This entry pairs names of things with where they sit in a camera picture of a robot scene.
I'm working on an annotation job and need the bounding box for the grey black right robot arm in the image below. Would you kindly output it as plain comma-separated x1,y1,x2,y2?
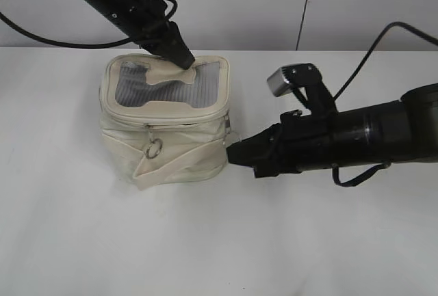
227,84,437,178

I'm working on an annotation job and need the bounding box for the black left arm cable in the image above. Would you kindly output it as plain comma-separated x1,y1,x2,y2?
0,0,179,49

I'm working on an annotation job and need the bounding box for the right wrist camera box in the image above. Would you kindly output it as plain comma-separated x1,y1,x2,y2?
267,63,338,116

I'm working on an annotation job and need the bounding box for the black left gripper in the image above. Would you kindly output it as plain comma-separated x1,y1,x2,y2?
102,0,194,70

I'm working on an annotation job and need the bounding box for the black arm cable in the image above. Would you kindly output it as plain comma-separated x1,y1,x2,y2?
0,0,179,49
331,21,438,187

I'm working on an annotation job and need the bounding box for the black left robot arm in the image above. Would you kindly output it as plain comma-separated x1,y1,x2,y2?
84,0,194,69

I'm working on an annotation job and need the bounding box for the cream canvas zipper bag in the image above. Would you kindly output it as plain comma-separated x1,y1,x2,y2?
99,54,231,190

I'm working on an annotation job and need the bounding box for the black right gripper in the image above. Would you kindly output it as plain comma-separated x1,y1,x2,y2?
227,112,339,177

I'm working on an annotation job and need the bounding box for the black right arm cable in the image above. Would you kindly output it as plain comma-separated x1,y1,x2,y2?
331,21,438,187

